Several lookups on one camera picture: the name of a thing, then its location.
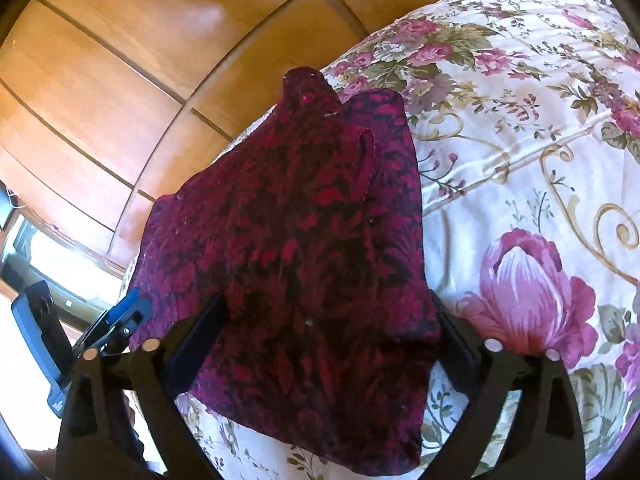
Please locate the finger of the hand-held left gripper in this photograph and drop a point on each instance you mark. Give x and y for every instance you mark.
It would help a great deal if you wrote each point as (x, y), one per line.
(122, 310)

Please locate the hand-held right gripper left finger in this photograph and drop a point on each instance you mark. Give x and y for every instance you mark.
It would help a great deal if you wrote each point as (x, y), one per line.
(200, 340)

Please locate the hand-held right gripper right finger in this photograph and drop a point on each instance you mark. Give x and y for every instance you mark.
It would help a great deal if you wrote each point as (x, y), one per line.
(460, 345)

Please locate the dark red patterned garment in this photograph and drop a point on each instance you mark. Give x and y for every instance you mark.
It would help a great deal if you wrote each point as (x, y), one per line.
(300, 260)

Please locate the dark framed window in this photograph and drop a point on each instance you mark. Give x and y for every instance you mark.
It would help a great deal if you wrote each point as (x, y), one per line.
(50, 260)

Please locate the large-flowered white bedspread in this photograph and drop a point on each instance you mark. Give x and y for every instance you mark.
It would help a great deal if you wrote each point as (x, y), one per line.
(525, 200)

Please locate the wooden wardrobe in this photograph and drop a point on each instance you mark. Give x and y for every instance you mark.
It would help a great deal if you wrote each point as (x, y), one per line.
(150, 60)

